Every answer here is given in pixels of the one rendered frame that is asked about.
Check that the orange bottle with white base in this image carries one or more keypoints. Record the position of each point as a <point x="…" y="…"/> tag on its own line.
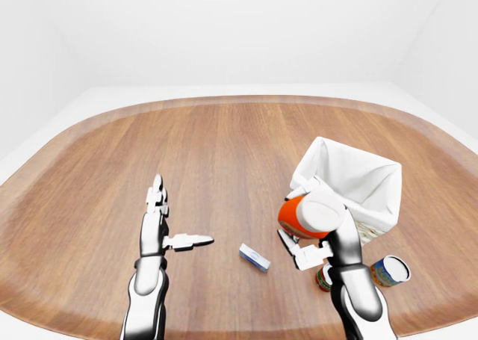
<point x="306" y="214"/>

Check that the small blue white box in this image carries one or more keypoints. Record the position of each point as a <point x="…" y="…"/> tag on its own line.
<point x="254" y="258"/>

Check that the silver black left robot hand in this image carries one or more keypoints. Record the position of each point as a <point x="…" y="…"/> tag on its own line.
<point x="151" y="231"/>

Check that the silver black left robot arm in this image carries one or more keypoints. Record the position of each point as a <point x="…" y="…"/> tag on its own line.
<point x="143" y="302"/>

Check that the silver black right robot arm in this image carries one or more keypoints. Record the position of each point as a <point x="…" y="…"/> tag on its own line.
<point x="358" y="306"/>

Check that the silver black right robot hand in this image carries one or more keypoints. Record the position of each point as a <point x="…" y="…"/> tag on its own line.
<point x="345" y="243"/>

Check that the red green printed tin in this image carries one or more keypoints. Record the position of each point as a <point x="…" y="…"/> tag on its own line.
<point x="323" y="278"/>

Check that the white cloth-lined basket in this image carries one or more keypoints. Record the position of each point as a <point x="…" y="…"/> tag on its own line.
<point x="358" y="183"/>

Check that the blue yellow printed tin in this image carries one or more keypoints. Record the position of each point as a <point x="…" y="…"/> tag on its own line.
<point x="390" y="271"/>

